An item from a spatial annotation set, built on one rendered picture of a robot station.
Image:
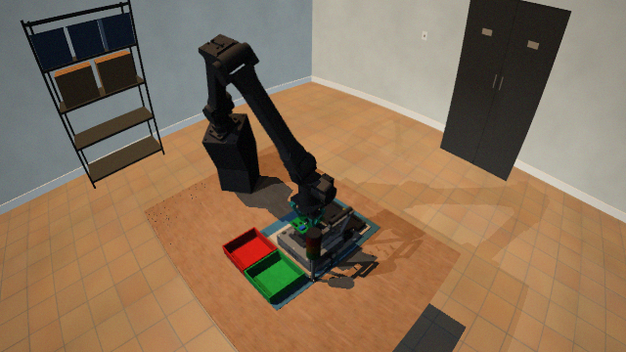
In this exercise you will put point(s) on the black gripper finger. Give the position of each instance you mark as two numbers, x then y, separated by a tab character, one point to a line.
293	206
317	219

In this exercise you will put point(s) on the red open box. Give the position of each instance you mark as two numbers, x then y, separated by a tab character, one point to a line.
248	247

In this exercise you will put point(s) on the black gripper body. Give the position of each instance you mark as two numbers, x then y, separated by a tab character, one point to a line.
305	204

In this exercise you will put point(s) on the green circuit board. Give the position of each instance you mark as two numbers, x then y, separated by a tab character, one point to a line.
303	220

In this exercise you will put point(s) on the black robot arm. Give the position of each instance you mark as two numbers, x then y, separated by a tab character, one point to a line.
299	163

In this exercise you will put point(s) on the green bin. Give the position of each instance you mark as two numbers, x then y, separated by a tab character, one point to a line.
274	274

